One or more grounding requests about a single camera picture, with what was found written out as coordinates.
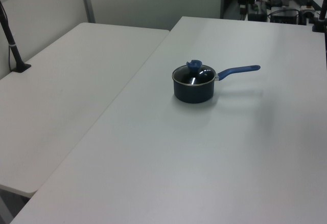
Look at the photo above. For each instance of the glass lid with blue knob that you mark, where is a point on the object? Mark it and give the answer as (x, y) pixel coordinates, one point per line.
(194, 64)

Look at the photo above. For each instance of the black computer box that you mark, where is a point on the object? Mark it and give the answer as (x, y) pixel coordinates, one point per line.
(283, 17)

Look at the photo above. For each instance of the black clamp with pole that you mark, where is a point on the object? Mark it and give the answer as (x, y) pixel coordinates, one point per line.
(319, 25)

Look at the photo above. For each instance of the black camera pole stand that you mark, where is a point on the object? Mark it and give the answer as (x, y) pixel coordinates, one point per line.
(15, 55)

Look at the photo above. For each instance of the grey metal partition post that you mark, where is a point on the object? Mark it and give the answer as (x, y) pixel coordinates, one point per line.
(88, 4)

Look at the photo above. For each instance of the white folding table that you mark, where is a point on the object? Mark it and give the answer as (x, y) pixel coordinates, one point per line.
(64, 80)

